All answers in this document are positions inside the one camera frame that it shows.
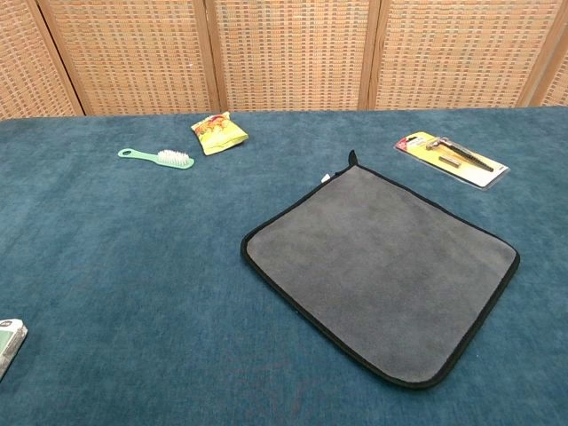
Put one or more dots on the woven bamboo folding screen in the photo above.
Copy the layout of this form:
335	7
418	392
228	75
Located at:
288	53

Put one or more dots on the teal table cloth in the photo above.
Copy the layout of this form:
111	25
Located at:
133	266

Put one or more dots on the grey and green cloth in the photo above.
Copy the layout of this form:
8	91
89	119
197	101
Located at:
377	275

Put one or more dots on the yellow snack packet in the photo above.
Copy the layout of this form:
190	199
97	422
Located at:
218	133

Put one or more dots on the razor in yellow blister pack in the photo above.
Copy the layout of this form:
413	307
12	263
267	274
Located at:
450	160

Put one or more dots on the green tissue pack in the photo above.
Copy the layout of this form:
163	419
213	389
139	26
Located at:
10	344

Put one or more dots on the mint green brush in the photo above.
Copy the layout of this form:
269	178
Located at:
175	159

